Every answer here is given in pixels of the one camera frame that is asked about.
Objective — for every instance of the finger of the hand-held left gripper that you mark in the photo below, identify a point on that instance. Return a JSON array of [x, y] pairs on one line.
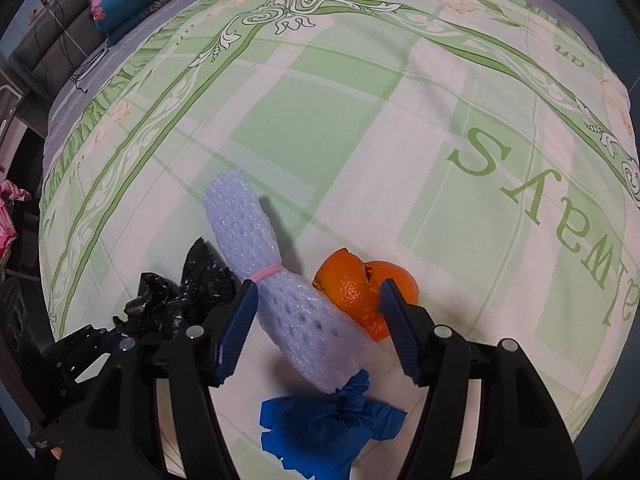
[[75, 350]]

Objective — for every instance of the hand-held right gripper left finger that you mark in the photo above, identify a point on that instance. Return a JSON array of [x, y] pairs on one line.
[[235, 332]]

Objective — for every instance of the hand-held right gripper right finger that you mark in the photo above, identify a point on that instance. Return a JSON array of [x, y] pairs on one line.
[[402, 335]]

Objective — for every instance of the small black plastic bag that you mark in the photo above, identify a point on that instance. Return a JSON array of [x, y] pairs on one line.
[[185, 295]]

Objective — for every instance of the orange peel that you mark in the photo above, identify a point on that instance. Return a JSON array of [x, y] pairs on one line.
[[355, 285]]

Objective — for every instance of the blue crumpled cloth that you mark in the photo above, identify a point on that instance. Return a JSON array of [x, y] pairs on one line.
[[325, 425]]

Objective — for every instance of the pink plastic bag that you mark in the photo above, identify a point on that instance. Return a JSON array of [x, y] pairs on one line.
[[7, 215]]

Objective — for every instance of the green printed bedsheet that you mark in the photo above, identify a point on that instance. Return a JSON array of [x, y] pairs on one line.
[[350, 110]]

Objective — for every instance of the grey padded headboard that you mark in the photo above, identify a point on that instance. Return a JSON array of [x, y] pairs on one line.
[[50, 35]]

